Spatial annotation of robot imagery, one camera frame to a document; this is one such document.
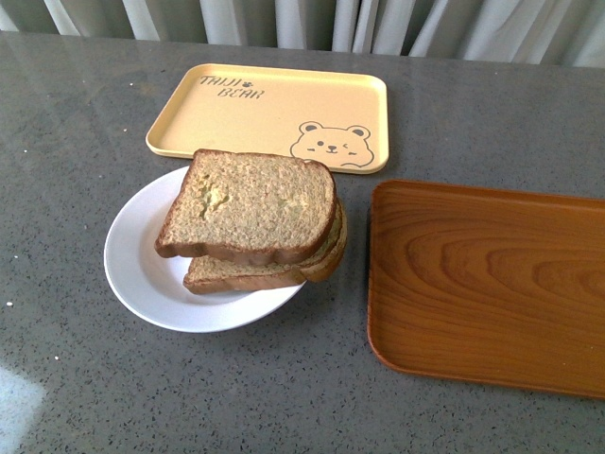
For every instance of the bread slice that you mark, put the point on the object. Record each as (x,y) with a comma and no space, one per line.
(208,275)
(249,208)

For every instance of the white round plate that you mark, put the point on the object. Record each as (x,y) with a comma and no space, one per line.
(151,287)

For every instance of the yellow bear tray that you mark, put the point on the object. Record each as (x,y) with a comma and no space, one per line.
(338,119)

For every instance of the brown wooden tray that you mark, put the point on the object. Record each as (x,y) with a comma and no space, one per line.
(489,286)

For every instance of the white pleated curtain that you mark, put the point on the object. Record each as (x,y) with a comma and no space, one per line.
(568,33)

